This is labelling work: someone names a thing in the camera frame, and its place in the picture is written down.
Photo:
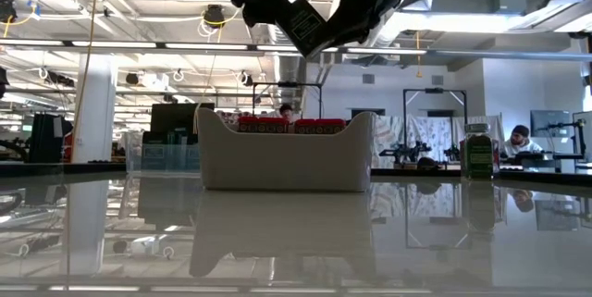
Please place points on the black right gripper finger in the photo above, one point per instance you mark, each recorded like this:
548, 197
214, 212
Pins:
361, 26

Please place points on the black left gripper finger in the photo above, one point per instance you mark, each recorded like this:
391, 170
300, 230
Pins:
263, 12

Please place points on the black-lid spice jar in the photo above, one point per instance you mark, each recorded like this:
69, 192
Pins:
305, 26
185, 151
155, 151

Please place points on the dark block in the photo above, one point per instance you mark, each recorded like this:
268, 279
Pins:
478, 153

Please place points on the black background robot arm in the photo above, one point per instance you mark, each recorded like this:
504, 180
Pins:
404, 152
453, 153

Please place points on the black hanging ceiling device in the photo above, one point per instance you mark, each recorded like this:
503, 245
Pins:
214, 16
7, 10

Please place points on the long ceiling light bar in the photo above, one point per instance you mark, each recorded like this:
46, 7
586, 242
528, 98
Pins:
208, 46

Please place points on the patterned white cloth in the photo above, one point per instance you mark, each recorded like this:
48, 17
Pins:
435, 135

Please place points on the black monitor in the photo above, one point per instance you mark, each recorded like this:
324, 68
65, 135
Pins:
180, 116

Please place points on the white plastic bin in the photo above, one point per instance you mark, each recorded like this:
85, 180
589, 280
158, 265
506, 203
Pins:
287, 163

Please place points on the black round object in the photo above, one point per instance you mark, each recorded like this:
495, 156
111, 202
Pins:
427, 164

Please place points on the person at desk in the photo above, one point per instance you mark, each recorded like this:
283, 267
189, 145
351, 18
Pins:
520, 132

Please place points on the white building column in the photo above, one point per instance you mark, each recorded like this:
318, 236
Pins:
94, 112

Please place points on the grey desk monitor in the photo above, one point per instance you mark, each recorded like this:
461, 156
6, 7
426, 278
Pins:
550, 123

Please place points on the white glossy table mat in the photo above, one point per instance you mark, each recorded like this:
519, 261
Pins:
296, 241

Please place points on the dark cabinet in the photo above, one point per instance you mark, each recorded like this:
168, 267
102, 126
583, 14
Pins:
46, 139

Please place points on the silver ribbed air duct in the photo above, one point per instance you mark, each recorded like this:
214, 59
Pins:
289, 70

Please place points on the black metal gantry frame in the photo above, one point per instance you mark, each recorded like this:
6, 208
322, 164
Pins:
435, 90

